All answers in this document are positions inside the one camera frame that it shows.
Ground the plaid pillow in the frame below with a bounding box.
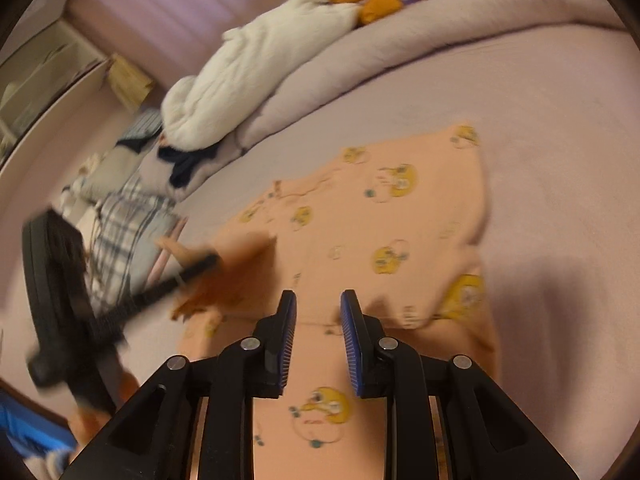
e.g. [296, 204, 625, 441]
[87, 174, 180, 313]

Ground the lilac bed sheet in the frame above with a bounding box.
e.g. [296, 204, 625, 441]
[0, 22, 640, 480]

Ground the peach cartoon print shirt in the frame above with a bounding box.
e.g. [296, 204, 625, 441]
[174, 125, 499, 479]

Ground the pink curtain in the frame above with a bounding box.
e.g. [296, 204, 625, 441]
[66, 0, 285, 89]

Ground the white fluffy blanket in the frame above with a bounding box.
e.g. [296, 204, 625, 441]
[160, 0, 359, 152]

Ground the lilac quilted duvet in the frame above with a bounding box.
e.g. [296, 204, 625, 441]
[139, 0, 626, 201]

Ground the dark navy garment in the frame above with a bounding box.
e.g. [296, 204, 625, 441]
[157, 143, 220, 188]

